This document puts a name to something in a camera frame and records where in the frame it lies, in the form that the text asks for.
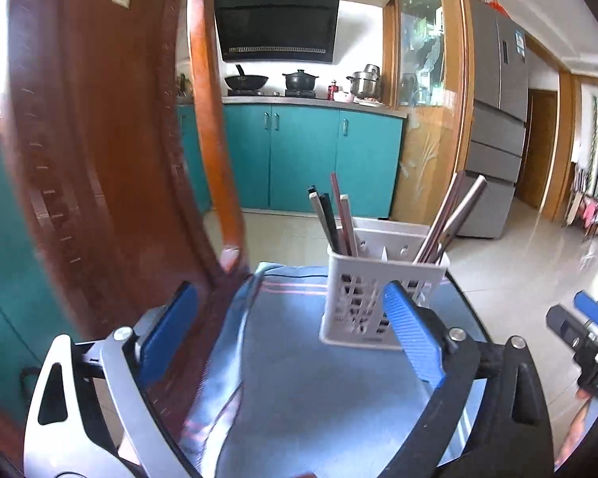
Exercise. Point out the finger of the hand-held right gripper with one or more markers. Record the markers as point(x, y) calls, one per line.
point(570, 331)
point(595, 313)

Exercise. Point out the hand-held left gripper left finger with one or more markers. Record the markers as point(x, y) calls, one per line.
point(169, 333)

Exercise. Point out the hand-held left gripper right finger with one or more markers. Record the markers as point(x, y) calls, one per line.
point(413, 333)

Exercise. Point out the white plastic utensil basket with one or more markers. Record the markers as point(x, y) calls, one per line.
point(359, 266)

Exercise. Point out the dark brown chopstick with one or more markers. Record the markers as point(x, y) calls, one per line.
point(448, 204)

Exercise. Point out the black chopstick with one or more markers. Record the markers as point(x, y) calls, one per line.
point(318, 204)
point(331, 219)

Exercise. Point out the person's right hand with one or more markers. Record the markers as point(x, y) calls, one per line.
point(575, 433)

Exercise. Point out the clothes drying rack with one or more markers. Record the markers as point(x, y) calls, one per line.
point(590, 209)

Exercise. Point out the blue striped towel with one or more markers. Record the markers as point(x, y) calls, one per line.
point(299, 398)

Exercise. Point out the brown wooden door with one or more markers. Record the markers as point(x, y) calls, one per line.
point(538, 154)

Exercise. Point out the carved wooden chair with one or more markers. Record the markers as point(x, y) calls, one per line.
point(104, 134)

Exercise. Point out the grey refrigerator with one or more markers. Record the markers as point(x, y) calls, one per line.
point(498, 109)

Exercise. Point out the grey kitchen countertop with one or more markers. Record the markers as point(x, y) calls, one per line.
point(378, 109)

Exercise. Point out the pink bowl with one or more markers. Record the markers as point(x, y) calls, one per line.
point(345, 97)

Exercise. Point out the stainless steel pot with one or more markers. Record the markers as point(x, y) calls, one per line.
point(365, 84)

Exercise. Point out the red bottle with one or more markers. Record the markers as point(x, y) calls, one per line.
point(333, 90)

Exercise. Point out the black gas hob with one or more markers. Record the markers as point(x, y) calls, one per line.
point(274, 93)

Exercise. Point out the black wok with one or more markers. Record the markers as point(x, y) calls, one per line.
point(246, 82)

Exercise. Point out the wood-framed glass sliding door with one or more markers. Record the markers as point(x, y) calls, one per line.
point(423, 59)

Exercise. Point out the black casserole pot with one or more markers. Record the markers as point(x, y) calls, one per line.
point(300, 82)

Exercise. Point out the black range hood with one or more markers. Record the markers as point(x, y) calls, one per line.
point(274, 25)

